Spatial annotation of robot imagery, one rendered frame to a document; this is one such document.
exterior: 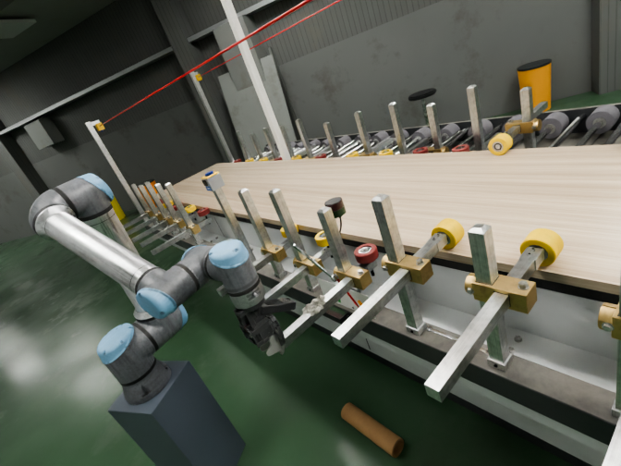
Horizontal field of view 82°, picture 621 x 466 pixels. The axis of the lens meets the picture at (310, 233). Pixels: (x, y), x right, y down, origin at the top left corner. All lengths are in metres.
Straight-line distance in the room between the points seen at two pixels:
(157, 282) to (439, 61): 5.10
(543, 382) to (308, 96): 5.36
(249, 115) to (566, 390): 5.44
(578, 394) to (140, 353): 1.38
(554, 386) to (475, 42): 4.96
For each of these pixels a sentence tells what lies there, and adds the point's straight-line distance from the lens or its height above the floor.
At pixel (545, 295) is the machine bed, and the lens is 1.15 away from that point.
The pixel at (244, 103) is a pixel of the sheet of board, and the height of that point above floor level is 1.29.
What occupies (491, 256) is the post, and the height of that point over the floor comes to 1.04.
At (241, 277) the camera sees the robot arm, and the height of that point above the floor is 1.12.
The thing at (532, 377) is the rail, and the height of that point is 0.70.
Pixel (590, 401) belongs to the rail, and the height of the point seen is 0.70.
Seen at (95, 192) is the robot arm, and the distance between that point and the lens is 1.39.
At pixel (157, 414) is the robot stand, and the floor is 0.57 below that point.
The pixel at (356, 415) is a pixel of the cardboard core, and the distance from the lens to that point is 1.83.
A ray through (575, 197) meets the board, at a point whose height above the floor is 0.90.
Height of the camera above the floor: 1.52
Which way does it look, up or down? 24 degrees down
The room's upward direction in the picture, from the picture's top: 21 degrees counter-clockwise
